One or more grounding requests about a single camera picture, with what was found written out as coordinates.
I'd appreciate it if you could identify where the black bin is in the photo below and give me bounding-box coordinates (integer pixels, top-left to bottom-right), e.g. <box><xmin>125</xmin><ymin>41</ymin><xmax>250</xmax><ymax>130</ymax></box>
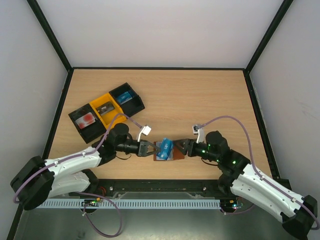
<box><xmin>109</xmin><ymin>82</ymin><xmax>145</xmax><ymax>117</ymax></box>
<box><xmin>68</xmin><ymin>103</ymin><xmax>106</xmax><ymax>144</ymax></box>

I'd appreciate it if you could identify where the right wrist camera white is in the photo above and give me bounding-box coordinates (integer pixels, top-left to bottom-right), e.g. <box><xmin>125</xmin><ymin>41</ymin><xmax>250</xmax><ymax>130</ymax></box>
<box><xmin>192</xmin><ymin>124</ymin><xmax>205</xmax><ymax>144</ymax></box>

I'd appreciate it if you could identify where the red white card in bin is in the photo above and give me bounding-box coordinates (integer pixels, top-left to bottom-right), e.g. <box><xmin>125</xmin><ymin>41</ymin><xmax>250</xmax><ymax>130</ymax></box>
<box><xmin>75</xmin><ymin>112</ymin><xmax>96</xmax><ymax>129</ymax></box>

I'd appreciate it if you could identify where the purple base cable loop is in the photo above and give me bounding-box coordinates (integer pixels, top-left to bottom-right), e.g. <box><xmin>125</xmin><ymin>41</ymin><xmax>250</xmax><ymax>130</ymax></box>
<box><xmin>81</xmin><ymin>191</ymin><xmax>123</xmax><ymax>237</ymax></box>

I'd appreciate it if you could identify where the black bin left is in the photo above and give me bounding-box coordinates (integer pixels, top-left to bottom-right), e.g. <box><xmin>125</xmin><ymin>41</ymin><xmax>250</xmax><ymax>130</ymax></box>
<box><xmin>68</xmin><ymin>103</ymin><xmax>106</xmax><ymax>144</ymax></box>

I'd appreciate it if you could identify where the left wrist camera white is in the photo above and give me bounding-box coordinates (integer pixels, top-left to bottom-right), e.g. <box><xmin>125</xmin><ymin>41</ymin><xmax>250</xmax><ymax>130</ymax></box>
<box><xmin>136</xmin><ymin>125</ymin><xmax>152</xmax><ymax>142</ymax></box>

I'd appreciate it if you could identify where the blue VIP card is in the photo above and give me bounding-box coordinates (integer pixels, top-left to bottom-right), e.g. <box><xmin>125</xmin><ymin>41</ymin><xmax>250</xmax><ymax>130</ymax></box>
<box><xmin>156</xmin><ymin>137</ymin><xmax>174</xmax><ymax>161</ymax></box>

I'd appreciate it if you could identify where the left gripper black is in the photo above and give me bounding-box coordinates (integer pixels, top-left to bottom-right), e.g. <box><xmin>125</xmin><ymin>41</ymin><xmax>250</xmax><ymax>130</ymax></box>
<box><xmin>115</xmin><ymin>139</ymin><xmax>161</xmax><ymax>157</ymax></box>

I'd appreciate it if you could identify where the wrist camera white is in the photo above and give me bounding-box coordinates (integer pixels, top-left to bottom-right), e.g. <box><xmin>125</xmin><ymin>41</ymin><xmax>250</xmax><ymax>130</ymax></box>
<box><xmin>136</xmin><ymin>125</ymin><xmax>152</xmax><ymax>142</ymax></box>
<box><xmin>192</xmin><ymin>124</ymin><xmax>205</xmax><ymax>144</ymax></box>

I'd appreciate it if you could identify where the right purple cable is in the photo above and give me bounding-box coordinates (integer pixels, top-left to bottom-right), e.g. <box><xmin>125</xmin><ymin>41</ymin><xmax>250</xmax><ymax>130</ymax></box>
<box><xmin>199</xmin><ymin>115</ymin><xmax>320</xmax><ymax>230</ymax></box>

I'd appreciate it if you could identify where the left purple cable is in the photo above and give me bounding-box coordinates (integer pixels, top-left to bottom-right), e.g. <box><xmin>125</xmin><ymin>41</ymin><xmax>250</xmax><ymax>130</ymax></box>
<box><xmin>12</xmin><ymin>112</ymin><xmax>145</xmax><ymax>205</ymax></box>

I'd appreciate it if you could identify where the dark card in bin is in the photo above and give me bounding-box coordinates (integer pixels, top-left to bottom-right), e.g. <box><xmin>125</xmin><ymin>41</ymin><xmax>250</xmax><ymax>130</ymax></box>
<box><xmin>96</xmin><ymin>101</ymin><xmax>115</xmax><ymax>116</ymax></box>

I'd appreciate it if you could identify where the blue card in bin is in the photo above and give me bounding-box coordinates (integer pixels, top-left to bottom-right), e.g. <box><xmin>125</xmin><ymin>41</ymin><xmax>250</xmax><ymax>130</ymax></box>
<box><xmin>116</xmin><ymin>91</ymin><xmax>133</xmax><ymax>105</ymax></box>

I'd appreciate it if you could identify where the black frame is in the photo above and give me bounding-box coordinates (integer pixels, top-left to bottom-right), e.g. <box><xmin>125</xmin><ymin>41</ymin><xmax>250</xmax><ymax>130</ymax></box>
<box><xmin>27</xmin><ymin>0</ymin><xmax>293</xmax><ymax>180</ymax></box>

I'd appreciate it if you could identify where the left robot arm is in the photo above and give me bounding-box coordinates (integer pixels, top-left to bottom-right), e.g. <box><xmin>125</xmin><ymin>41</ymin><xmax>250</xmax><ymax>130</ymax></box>
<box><xmin>10</xmin><ymin>123</ymin><xmax>161</xmax><ymax>211</ymax></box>

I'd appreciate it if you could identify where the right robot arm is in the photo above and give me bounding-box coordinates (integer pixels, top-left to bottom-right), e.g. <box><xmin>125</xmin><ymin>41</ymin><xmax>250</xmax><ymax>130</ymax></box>
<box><xmin>173</xmin><ymin>131</ymin><xmax>318</xmax><ymax>240</ymax></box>

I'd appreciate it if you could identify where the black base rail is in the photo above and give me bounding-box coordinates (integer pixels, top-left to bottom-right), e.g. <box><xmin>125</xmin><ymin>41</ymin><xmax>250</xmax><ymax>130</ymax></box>
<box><xmin>96</xmin><ymin>179</ymin><xmax>235</xmax><ymax>199</ymax></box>

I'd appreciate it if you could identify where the black bin right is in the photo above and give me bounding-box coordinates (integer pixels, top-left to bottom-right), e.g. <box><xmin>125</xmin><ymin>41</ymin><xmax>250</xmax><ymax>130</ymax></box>
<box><xmin>109</xmin><ymin>82</ymin><xmax>145</xmax><ymax>117</ymax></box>

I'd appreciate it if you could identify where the yellow bin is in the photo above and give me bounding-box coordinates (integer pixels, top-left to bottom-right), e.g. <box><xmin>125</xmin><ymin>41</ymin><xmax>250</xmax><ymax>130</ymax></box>
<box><xmin>89</xmin><ymin>93</ymin><xmax>126</xmax><ymax>130</ymax></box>

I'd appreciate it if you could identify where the slotted cable duct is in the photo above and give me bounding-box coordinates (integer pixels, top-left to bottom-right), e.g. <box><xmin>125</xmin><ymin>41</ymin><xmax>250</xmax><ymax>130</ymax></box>
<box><xmin>38</xmin><ymin>198</ymin><xmax>221</xmax><ymax>210</ymax></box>

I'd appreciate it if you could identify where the brown leather card holder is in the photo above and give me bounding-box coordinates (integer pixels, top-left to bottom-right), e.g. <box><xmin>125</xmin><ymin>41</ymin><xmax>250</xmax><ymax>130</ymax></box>
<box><xmin>153</xmin><ymin>138</ymin><xmax>185</xmax><ymax>162</ymax></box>

